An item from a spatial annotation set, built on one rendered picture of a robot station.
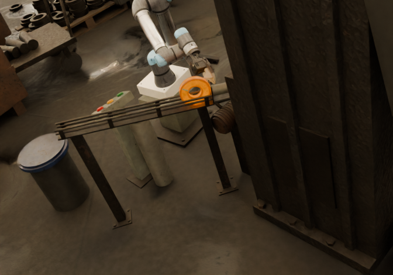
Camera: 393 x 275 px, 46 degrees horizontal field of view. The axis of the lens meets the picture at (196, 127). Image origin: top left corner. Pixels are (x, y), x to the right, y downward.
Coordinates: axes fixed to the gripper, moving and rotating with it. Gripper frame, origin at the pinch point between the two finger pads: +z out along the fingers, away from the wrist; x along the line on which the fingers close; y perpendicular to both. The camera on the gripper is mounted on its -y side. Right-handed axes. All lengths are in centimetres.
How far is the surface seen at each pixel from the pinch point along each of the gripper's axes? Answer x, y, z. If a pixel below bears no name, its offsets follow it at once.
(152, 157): -54, 33, 7
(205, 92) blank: 3.7, 10.4, 5.7
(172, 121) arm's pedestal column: -84, -2, -21
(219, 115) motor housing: -7.5, 4.8, 15.7
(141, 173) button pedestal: -80, 36, 6
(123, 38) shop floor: -188, -44, -166
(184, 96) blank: 1.4, 20.3, 2.3
